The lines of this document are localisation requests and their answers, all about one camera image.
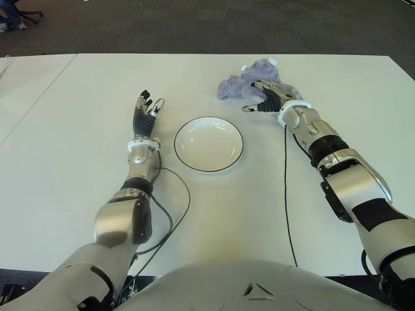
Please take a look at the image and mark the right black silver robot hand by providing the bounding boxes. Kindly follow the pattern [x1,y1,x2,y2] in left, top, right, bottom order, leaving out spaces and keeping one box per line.
[241,80,300,114]

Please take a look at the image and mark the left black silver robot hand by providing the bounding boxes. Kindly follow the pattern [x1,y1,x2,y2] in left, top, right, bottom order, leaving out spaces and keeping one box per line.
[132,89,166,137]

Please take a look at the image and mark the purple plush bunny doll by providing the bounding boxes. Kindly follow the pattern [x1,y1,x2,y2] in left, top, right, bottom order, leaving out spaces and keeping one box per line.
[216,57,305,102]

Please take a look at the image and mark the white plate with black rim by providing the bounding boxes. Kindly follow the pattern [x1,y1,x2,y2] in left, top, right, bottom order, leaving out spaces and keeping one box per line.
[174,115,244,172]

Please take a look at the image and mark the black office chair base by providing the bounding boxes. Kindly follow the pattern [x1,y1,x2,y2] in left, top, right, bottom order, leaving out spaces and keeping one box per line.
[16,6,44,24]

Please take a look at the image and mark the person's legs with sneakers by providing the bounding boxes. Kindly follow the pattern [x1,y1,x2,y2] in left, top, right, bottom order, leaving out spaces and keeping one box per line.
[0,0,27,32]

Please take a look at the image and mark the silver robot torso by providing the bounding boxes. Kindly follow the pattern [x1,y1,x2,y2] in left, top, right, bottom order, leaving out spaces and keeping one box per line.
[113,259,403,311]

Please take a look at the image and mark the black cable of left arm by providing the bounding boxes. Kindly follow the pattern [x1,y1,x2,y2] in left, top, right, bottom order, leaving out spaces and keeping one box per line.
[121,154,191,294]

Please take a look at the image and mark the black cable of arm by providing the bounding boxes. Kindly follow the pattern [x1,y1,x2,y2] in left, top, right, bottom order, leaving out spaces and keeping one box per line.
[283,126,300,268]
[121,154,191,294]

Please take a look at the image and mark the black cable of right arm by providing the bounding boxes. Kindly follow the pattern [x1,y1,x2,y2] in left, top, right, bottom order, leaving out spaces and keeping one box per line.
[283,126,300,268]

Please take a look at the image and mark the thin white cable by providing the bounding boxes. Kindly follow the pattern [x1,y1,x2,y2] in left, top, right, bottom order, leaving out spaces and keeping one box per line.
[0,54,11,80]

